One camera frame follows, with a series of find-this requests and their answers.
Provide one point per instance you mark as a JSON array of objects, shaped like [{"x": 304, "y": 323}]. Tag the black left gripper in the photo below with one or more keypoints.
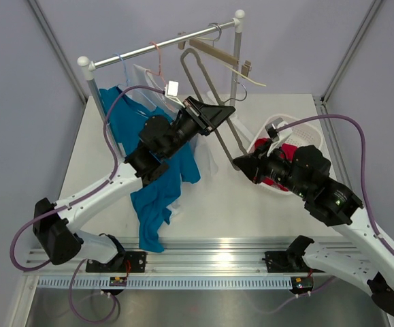
[{"x": 207, "y": 118}]

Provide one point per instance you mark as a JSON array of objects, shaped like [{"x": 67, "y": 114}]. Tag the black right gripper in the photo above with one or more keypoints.
[{"x": 254, "y": 167}]

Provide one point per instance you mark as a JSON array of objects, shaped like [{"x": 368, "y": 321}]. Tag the red t shirt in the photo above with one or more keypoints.
[{"x": 288, "y": 151}]

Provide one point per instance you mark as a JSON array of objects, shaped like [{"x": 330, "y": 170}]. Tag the pink wire hanger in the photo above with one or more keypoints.
[{"x": 159, "y": 64}]

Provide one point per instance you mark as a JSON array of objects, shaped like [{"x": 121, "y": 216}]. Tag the white t shirt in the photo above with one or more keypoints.
[{"x": 199, "y": 147}]

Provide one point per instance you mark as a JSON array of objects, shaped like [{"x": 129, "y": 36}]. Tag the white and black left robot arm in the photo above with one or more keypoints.
[{"x": 58, "y": 225}]

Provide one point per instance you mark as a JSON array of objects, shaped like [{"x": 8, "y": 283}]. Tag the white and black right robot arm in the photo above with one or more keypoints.
[{"x": 337, "y": 207}]

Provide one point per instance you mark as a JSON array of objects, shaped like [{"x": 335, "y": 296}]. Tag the wooden clip hanger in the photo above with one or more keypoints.
[{"x": 231, "y": 61}]

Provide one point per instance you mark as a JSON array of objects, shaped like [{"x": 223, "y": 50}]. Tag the blue t shirt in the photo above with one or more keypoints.
[{"x": 152, "y": 203}]

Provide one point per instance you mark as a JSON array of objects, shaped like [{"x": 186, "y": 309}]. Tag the white plastic laundry basket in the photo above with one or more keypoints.
[{"x": 302, "y": 135}]

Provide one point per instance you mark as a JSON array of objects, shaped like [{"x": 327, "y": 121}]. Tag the silver white clothes rack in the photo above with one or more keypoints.
[{"x": 88, "y": 67}]

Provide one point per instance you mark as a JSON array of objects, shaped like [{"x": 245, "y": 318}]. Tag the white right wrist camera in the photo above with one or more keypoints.
[{"x": 277, "y": 136}]

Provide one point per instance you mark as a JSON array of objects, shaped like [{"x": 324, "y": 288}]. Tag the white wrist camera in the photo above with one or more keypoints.
[
  {"x": 277, "y": 136},
  {"x": 171, "y": 94}
]

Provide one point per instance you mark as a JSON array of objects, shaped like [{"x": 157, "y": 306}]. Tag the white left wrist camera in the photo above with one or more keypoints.
[{"x": 171, "y": 94}]

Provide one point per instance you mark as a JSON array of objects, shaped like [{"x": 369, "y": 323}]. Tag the aluminium mounting rail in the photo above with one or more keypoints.
[{"x": 203, "y": 256}]

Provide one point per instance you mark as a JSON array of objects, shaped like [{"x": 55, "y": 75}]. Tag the light blue wire hanger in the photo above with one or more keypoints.
[{"x": 128, "y": 84}]

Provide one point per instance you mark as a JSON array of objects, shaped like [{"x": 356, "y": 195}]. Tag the white slotted cable duct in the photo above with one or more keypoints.
[{"x": 166, "y": 283}]

